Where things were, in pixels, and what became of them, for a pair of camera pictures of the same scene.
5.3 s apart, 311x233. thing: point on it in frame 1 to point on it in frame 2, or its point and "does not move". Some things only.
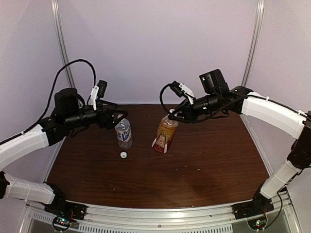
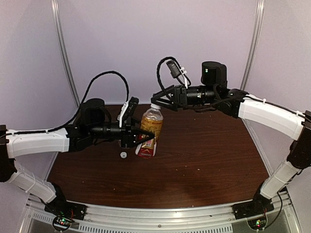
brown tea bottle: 165,135 to 152,122
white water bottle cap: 123,155 does not move
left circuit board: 61,223 does not move
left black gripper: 108,123 to 128,137
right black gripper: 188,114 to 181,94
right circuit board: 257,224 does not move
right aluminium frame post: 258,21 does not move
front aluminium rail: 217,218 does not move
